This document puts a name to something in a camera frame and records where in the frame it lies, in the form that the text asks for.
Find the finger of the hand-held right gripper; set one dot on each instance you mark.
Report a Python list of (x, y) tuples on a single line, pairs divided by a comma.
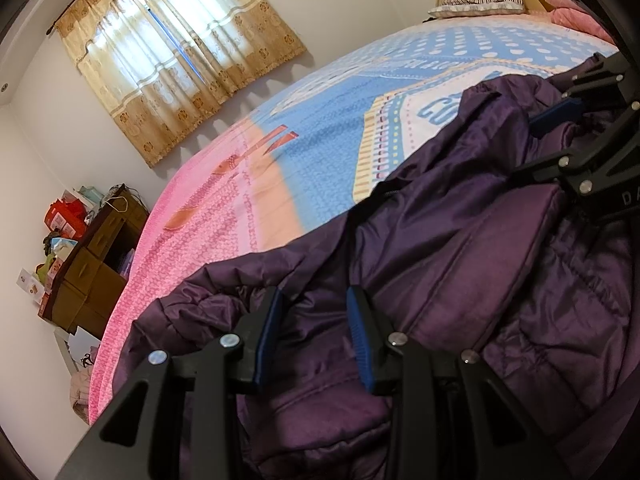
[(555, 112), (560, 170)]

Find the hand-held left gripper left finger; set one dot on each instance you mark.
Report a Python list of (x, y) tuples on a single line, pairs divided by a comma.
[(267, 340)]

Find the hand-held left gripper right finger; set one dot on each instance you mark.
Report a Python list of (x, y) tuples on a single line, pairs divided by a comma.
[(362, 340)]

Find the purple padded jacket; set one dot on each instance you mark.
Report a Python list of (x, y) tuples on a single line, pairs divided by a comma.
[(450, 260)]

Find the beige clothes pile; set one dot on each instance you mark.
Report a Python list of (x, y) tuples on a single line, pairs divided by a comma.
[(81, 390)]

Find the pink folded quilt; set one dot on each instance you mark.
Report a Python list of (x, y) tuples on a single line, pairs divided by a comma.
[(565, 10)]

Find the brown wooden desk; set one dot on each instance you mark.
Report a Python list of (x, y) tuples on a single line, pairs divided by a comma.
[(95, 280)]

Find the white paper bag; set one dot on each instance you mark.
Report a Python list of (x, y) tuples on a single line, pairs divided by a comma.
[(85, 350)]

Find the pink and blue printed bed sheet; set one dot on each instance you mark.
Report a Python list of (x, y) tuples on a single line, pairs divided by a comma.
[(325, 160)]

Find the flat red box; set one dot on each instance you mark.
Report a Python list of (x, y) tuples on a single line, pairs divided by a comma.
[(44, 305)]

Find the light blue bottles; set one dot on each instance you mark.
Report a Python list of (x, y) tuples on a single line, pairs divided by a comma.
[(89, 195)]

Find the green and yellow cloth item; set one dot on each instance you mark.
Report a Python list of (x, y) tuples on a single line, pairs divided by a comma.
[(46, 266)]

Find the red gift bag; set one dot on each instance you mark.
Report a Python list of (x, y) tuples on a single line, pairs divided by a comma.
[(65, 220)]

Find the white printed card box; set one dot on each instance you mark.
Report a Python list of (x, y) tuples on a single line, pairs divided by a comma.
[(30, 287)]

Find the beige floral window curtain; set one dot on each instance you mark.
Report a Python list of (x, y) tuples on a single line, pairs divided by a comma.
[(170, 60)]

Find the dark curtain rod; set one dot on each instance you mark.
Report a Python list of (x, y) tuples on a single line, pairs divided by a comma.
[(51, 28)]

